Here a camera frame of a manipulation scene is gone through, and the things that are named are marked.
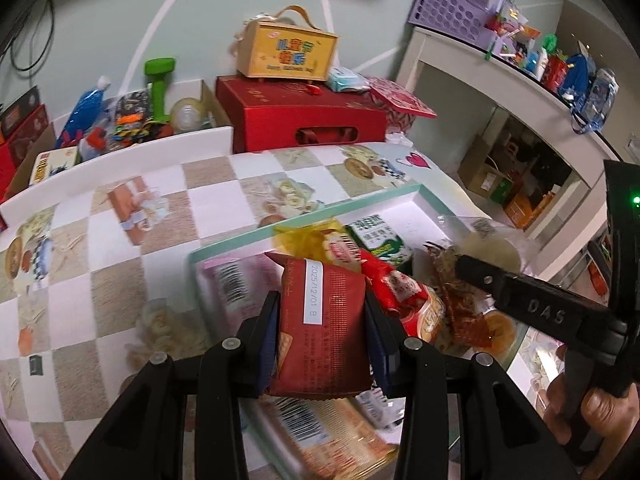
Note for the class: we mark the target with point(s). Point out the blue tissue pack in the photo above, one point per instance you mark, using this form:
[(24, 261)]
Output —
[(347, 80)]

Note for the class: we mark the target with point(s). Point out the person's right hand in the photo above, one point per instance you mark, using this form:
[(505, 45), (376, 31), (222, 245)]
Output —
[(607, 410)]

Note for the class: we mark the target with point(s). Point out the small black tag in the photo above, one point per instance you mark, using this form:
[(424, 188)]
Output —
[(35, 365)]

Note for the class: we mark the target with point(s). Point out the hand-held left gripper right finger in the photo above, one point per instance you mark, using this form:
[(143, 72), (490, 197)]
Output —
[(380, 345)]

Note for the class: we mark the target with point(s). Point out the clear bun packet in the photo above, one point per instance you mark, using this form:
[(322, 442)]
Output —
[(492, 247)]

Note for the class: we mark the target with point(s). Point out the colourful desk clutter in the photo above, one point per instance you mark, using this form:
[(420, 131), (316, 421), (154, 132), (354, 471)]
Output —
[(520, 45)]

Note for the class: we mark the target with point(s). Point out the white desk shelf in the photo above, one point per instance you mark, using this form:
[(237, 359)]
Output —
[(500, 85)]

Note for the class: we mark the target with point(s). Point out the yellow jelly cup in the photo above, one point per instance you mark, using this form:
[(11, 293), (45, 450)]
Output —
[(500, 332)]

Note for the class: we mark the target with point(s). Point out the orange striped barcode packet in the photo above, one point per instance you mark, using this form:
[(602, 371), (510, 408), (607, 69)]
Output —
[(320, 425)]

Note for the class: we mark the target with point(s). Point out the green biscuit packet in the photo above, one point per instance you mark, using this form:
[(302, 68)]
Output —
[(380, 237)]

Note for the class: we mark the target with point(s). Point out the black gift box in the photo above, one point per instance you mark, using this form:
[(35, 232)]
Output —
[(20, 105)]

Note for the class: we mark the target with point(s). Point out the orange carton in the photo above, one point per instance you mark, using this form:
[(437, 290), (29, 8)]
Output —
[(530, 205)]

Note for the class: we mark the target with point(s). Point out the red gold-coin snack packet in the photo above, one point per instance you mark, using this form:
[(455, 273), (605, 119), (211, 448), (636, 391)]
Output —
[(400, 290)]

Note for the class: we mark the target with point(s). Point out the blue bead bag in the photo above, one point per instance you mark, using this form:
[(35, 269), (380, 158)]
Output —
[(85, 110)]

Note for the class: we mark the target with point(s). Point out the teal-edged white tray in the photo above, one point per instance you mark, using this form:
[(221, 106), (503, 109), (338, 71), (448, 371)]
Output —
[(430, 210)]

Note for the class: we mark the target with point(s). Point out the red patterned tin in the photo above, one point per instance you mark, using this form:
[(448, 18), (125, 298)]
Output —
[(402, 102)]

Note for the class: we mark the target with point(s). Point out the green dumbbell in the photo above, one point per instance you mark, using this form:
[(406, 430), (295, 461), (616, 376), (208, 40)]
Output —
[(160, 85)]

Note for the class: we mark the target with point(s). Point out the purple perforated basket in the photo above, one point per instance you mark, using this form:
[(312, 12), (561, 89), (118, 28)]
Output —
[(450, 0)]

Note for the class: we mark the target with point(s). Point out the cardboard carton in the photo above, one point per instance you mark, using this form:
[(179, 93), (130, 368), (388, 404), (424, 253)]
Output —
[(482, 172)]

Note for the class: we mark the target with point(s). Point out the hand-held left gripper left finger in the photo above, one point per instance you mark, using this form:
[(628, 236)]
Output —
[(269, 335)]

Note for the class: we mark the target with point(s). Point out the dark red gift box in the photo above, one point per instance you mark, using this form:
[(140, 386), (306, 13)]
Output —
[(27, 132)]

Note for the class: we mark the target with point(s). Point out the yellow bread packet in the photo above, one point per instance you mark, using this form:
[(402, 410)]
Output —
[(320, 240)]

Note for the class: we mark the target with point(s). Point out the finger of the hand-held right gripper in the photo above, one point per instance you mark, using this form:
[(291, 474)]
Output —
[(540, 305)]

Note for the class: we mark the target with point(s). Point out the yellow card box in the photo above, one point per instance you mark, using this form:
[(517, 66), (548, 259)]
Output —
[(52, 165)]

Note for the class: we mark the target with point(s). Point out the dark red white-label packet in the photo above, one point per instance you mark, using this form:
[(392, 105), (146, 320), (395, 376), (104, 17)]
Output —
[(320, 320)]

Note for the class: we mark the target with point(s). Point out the red gold-print snack packet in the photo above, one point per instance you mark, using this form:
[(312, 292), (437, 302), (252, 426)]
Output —
[(460, 305)]

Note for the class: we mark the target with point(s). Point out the clear plastic ball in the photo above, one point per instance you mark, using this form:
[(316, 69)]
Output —
[(185, 112)]

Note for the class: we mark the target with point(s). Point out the colourful toy bag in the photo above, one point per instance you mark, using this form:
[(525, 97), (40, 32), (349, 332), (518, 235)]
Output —
[(132, 120)]

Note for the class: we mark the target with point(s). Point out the pink snack packet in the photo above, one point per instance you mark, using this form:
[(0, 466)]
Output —
[(235, 280)]

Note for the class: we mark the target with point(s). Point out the blue-trimmed clear pouch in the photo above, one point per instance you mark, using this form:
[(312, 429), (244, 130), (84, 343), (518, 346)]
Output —
[(597, 100)]

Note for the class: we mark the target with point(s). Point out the large red gift box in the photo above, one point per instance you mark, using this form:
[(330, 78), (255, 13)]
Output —
[(300, 115)]

